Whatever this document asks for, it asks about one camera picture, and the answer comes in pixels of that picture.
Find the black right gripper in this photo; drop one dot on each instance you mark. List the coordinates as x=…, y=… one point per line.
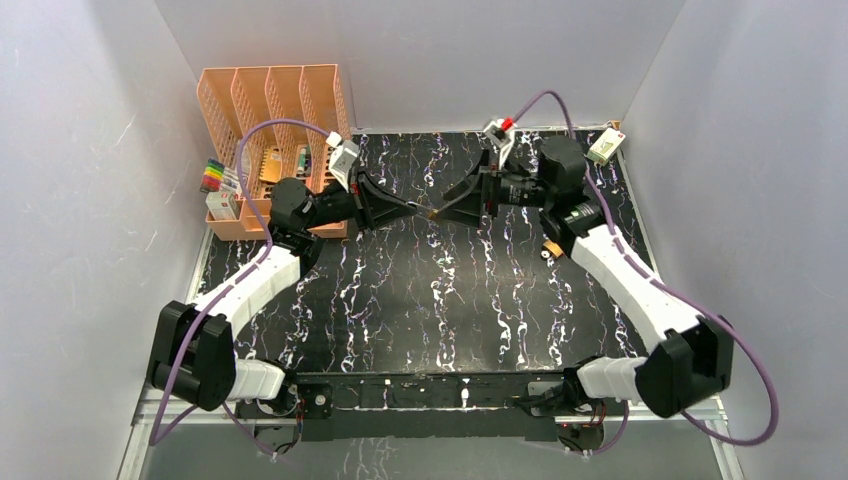
x=466, y=204

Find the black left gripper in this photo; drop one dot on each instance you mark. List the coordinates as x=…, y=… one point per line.
x=359, y=203

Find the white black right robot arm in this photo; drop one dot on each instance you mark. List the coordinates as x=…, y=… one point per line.
x=689, y=356

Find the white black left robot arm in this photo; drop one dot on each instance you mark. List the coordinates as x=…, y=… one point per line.
x=192, y=355

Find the white green small box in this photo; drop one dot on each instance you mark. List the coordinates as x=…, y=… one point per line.
x=605, y=146

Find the small white red box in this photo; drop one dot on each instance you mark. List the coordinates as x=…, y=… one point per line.
x=223, y=206

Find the colourful marker pen set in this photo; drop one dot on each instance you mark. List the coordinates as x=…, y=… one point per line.
x=218, y=177

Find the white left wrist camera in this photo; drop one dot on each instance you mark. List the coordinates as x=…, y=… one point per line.
x=343, y=155

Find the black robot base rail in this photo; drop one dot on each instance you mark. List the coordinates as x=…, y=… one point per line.
x=430, y=404

